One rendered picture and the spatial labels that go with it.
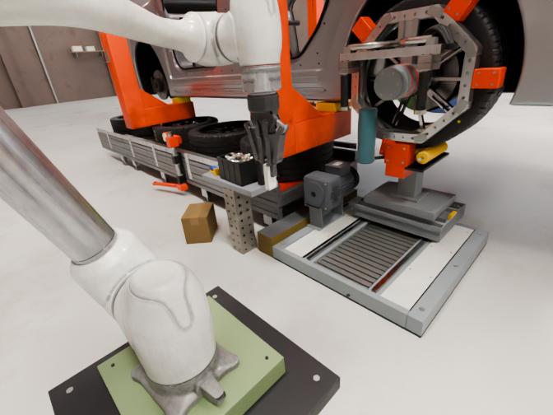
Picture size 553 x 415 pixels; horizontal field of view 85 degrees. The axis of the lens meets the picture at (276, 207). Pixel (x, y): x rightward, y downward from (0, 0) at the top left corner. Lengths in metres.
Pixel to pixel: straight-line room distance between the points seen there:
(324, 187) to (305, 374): 0.99
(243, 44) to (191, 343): 0.60
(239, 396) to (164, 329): 0.23
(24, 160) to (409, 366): 1.20
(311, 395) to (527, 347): 0.90
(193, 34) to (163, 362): 0.67
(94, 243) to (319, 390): 0.58
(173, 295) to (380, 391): 0.79
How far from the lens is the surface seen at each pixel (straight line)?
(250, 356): 0.79
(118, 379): 0.86
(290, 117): 1.57
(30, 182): 0.67
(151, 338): 0.63
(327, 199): 1.60
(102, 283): 0.75
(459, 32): 1.49
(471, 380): 1.28
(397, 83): 1.41
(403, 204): 1.77
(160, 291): 0.60
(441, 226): 1.75
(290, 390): 0.80
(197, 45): 0.78
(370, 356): 1.25
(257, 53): 0.69
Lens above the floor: 0.97
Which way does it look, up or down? 25 degrees down
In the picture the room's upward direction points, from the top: 5 degrees counter-clockwise
